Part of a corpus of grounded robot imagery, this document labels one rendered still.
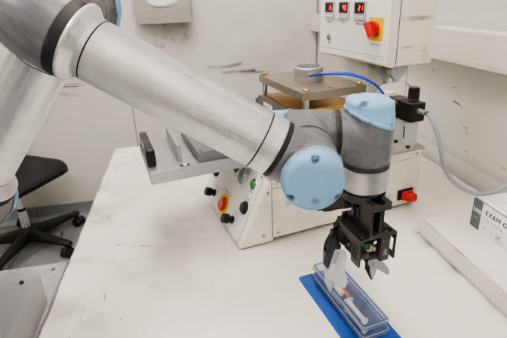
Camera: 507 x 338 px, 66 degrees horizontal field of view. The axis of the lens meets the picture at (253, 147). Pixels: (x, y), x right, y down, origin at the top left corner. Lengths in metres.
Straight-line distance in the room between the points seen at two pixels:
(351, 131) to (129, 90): 0.32
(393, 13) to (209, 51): 1.64
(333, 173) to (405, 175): 0.72
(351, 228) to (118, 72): 0.44
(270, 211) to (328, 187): 0.51
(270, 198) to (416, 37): 0.52
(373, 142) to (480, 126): 0.79
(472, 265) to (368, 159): 0.42
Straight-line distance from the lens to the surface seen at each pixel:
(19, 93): 0.67
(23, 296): 0.88
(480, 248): 1.01
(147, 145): 0.94
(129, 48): 0.46
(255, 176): 0.97
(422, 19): 1.06
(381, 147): 0.61
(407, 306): 0.88
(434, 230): 1.04
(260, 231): 0.97
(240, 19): 2.50
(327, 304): 0.85
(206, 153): 0.91
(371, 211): 0.64
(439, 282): 0.95
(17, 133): 0.71
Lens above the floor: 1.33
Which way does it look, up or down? 21 degrees down
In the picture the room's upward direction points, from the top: 2 degrees counter-clockwise
